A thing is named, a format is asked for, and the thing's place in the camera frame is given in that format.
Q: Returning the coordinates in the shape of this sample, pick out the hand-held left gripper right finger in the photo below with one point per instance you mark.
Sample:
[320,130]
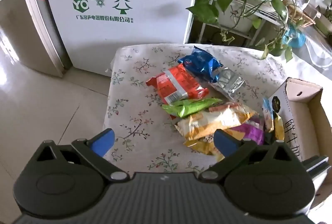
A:
[225,144]

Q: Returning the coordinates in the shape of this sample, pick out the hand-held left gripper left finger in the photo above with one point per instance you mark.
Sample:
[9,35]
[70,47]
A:
[103,141]

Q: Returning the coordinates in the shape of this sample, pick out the yellow snack packet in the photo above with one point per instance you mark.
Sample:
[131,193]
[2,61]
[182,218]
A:
[201,147]
[278,126]

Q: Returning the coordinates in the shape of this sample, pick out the white and yellow bread packet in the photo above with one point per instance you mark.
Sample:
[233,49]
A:
[215,120]

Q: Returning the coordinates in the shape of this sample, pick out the purple snack packet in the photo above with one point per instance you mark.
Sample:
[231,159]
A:
[250,132]

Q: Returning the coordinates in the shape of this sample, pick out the cardboard box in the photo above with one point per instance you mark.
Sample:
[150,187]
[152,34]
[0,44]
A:
[311,120]

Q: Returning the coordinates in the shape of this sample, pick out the lime green snack packet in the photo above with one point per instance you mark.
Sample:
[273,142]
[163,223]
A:
[190,107]

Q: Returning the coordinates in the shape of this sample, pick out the light blue snack packet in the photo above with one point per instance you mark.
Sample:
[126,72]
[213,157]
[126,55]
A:
[267,113]

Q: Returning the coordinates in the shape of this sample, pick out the silver foil snack packet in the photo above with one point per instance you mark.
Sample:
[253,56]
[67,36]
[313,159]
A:
[229,82]

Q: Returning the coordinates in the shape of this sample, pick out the orange-red snack packet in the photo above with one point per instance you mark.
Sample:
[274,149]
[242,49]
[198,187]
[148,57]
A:
[176,83]

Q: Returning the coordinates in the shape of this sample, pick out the blue foil snack packet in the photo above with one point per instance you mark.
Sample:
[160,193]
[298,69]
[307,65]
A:
[201,63]

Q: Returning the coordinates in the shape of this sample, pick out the floral tablecloth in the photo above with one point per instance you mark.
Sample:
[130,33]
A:
[134,109]

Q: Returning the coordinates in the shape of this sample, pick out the white metal plant stand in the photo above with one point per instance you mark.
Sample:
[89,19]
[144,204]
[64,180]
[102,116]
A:
[255,32]

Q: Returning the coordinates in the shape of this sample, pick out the white refrigerator with tree print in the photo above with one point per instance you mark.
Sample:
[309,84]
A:
[124,6]

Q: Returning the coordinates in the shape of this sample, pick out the wicker basket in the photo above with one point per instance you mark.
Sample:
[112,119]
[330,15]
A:
[300,15]

